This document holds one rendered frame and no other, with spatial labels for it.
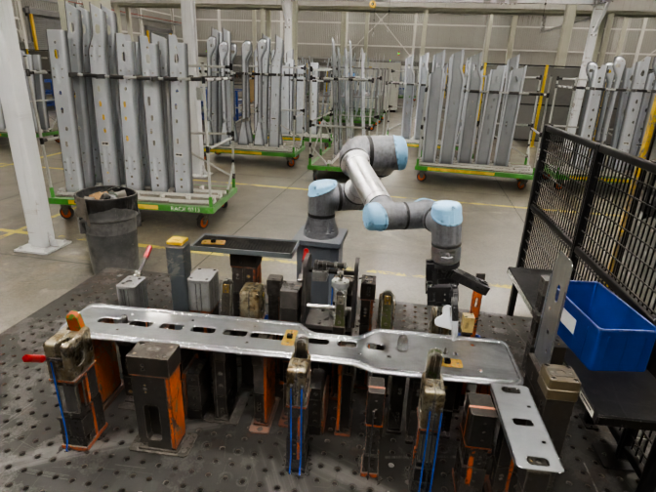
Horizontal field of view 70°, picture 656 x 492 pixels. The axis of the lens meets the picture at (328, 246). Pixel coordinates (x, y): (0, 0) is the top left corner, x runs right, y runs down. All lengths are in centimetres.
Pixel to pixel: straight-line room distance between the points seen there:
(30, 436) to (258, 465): 70
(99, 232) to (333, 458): 320
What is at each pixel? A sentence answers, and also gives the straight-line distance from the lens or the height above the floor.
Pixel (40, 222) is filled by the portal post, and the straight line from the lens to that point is 524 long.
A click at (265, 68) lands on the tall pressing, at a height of 168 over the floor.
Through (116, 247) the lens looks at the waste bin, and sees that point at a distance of 431.
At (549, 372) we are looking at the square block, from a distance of 138.
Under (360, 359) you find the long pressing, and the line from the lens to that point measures 137.
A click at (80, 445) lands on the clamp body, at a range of 166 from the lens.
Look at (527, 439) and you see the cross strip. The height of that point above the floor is 100.
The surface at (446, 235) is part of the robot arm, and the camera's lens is 120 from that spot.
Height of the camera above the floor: 178
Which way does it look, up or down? 21 degrees down
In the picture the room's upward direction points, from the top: 2 degrees clockwise
